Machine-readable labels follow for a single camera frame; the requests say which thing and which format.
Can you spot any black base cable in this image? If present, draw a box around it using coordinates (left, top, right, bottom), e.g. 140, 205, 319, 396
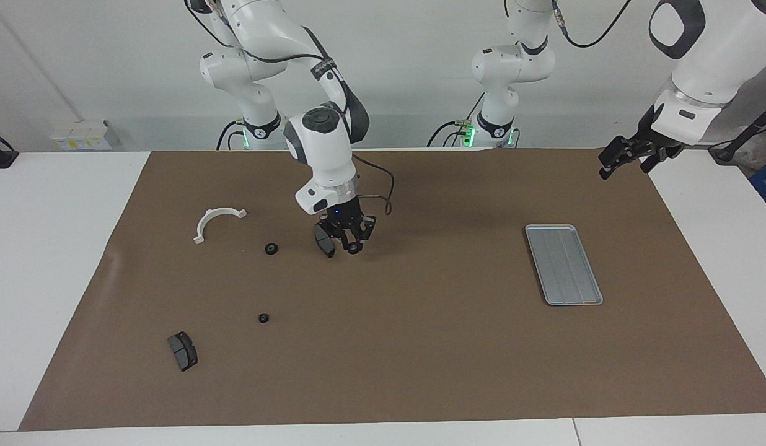
217, 120, 245, 151
428, 93, 486, 148

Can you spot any white power strip box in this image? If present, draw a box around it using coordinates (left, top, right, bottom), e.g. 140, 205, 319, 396
50, 121, 120, 151

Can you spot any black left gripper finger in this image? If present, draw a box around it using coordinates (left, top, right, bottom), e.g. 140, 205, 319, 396
598, 136, 638, 180
640, 148, 669, 175

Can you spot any brown table mat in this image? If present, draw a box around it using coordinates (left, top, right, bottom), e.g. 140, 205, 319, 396
19, 149, 766, 431

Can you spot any black stand leg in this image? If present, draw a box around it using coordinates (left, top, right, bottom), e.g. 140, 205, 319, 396
708, 99, 766, 165

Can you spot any dark grey brake pad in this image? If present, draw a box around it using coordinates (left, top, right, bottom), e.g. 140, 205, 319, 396
167, 331, 198, 372
314, 224, 337, 259

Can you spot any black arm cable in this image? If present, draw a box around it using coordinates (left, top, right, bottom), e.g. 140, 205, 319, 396
185, 0, 395, 216
552, 0, 633, 48

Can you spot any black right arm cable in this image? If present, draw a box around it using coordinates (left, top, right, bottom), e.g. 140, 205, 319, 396
185, 0, 395, 216

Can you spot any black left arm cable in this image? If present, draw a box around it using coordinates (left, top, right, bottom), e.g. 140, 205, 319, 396
552, 0, 633, 48

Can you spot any silver metal tray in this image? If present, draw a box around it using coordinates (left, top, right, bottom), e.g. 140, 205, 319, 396
524, 224, 604, 307

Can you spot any white curved plastic bracket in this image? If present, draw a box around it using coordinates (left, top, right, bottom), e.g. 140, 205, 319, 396
193, 208, 247, 245

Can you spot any black clamp mount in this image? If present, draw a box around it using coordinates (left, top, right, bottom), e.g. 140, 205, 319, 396
0, 130, 19, 169

